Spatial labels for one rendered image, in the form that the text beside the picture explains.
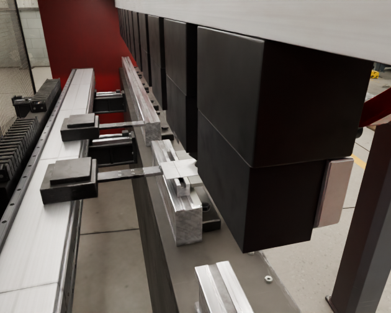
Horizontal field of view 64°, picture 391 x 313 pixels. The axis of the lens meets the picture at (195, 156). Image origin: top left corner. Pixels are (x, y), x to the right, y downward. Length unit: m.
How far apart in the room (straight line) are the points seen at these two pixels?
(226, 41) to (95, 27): 2.60
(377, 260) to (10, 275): 1.34
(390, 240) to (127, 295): 1.25
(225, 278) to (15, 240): 0.37
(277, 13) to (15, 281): 0.51
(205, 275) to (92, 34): 2.49
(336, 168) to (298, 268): 1.76
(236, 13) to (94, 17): 2.61
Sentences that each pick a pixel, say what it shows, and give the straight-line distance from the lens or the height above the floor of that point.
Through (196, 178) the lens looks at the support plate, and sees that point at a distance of 0.72.
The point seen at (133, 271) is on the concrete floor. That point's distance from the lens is 1.93.
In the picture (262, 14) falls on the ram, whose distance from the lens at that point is 0.20.
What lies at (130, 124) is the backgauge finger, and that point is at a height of 1.00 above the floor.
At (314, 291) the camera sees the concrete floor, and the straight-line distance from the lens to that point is 1.91.
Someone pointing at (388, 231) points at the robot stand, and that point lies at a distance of 1.49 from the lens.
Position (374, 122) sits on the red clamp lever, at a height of 1.28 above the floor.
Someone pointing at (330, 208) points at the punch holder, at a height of 1.21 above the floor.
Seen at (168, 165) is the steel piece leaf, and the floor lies 1.00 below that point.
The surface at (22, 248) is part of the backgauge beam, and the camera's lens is 0.63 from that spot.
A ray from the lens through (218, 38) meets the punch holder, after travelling 0.27.
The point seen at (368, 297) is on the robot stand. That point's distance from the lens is 1.72.
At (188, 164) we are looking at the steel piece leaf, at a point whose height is 1.00.
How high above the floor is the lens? 1.36
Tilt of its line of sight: 26 degrees down
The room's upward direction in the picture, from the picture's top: straight up
